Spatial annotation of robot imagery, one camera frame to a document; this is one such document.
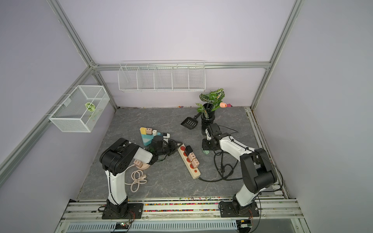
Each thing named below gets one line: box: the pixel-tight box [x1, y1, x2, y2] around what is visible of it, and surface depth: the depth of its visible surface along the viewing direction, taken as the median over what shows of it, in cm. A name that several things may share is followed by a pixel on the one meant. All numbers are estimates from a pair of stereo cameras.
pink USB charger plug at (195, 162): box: [190, 158, 200, 168], surface depth 85 cm
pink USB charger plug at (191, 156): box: [187, 151, 197, 162], surface depth 88 cm
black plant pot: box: [201, 102, 216, 135], surface depth 99 cm
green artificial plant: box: [195, 87, 225, 119], surface depth 91 cm
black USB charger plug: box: [185, 145, 194, 157], surface depth 91 cm
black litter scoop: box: [180, 112, 202, 130], surface depth 114 cm
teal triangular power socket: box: [140, 132, 161, 147], surface depth 100 cm
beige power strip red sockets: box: [177, 142, 201, 180], surface depth 88 cm
